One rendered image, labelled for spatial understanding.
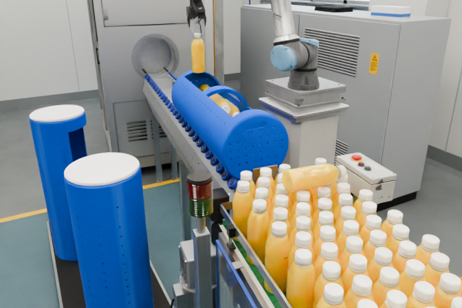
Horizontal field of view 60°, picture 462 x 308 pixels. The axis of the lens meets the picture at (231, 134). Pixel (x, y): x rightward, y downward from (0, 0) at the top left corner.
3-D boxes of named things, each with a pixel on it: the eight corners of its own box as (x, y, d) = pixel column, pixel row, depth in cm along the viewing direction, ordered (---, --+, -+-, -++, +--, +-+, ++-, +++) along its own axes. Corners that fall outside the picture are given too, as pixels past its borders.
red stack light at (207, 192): (208, 185, 103) (207, 172, 102) (216, 197, 98) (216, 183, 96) (183, 190, 101) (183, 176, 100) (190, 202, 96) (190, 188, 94)
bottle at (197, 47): (196, 73, 212) (194, 38, 205) (190, 71, 218) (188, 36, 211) (207, 71, 216) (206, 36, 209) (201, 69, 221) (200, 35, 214)
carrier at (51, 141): (57, 267, 233) (107, 253, 245) (29, 126, 202) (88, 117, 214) (53, 240, 257) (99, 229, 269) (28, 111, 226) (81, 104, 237)
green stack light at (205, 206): (208, 202, 105) (208, 185, 103) (216, 214, 100) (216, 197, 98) (185, 207, 103) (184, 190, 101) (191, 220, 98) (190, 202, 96)
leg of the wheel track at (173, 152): (177, 177, 372) (173, 113, 349) (179, 179, 367) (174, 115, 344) (170, 178, 370) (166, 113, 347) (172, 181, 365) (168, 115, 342)
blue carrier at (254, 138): (221, 112, 242) (216, 65, 231) (290, 172, 165) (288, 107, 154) (174, 121, 233) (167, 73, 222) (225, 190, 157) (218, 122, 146)
